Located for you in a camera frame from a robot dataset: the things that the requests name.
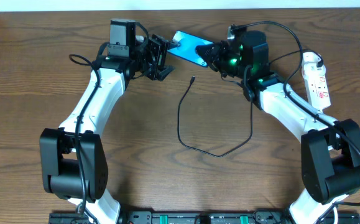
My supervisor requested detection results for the black USB charger cable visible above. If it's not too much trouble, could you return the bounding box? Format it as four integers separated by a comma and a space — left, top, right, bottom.
177, 49, 325, 158

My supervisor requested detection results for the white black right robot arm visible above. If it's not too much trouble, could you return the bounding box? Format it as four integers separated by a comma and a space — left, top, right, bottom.
195, 24, 360, 223

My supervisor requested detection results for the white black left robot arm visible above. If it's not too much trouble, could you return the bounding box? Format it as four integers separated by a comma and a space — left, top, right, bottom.
39, 19, 178, 223

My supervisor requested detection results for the white charger plug adapter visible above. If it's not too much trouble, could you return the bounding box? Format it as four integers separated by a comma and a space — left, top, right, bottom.
302, 63, 326, 79

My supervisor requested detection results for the white power strip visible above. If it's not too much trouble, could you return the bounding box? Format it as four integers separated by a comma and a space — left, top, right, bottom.
302, 51, 331, 111

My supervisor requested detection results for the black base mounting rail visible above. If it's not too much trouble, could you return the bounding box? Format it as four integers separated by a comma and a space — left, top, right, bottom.
47, 210, 360, 224

